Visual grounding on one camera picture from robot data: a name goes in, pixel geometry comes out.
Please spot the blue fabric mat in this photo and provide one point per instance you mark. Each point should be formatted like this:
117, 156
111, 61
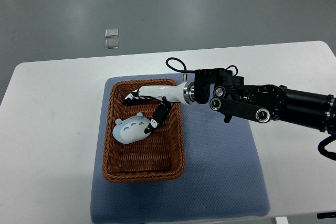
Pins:
223, 177

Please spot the black table controller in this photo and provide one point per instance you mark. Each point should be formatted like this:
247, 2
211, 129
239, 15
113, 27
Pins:
326, 215

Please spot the blue white plush toy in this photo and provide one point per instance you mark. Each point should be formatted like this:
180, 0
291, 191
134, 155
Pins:
131, 129

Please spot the brown wicker basket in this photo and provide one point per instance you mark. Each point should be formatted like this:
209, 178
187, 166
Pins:
160, 156

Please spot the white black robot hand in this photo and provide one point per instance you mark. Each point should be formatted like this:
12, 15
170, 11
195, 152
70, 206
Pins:
182, 93

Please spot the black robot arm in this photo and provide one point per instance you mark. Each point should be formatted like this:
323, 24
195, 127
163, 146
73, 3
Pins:
227, 94

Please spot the upper floor socket plate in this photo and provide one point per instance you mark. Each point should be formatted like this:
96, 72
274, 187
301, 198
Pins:
111, 32

